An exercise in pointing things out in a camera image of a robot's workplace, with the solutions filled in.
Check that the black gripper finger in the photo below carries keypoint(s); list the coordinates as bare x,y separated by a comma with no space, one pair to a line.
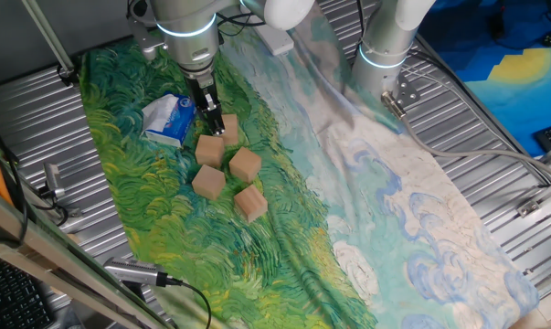
217,121
206,114

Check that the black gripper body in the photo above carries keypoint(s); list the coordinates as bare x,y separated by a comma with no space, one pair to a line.
202,89

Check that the light wooden cube block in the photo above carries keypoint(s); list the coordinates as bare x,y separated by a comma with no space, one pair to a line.
245,164
231,130
209,151
250,203
208,183

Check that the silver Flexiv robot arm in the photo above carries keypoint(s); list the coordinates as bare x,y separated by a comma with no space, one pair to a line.
190,41

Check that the blue tissue pack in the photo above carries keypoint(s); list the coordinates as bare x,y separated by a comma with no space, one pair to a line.
165,119

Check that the black pole clamp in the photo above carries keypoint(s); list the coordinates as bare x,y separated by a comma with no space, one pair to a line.
67,77

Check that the painted landscape cloth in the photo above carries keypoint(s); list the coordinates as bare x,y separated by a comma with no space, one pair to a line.
279,256

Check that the grey green pole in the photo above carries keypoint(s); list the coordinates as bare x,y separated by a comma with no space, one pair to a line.
46,34

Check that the blue and yellow mat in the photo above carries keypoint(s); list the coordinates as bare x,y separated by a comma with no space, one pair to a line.
522,68

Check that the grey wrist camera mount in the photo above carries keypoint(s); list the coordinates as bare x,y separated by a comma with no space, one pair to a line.
143,39

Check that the small silver camera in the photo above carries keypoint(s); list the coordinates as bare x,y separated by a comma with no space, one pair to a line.
53,178

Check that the silver bar camera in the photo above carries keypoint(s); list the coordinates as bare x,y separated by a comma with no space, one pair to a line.
129,270

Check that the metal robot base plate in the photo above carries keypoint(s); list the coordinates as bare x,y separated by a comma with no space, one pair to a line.
407,93

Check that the metal frame beam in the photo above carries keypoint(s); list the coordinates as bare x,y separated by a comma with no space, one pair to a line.
51,256

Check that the aluminium bar with bracket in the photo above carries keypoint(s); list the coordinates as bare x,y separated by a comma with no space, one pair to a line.
547,196

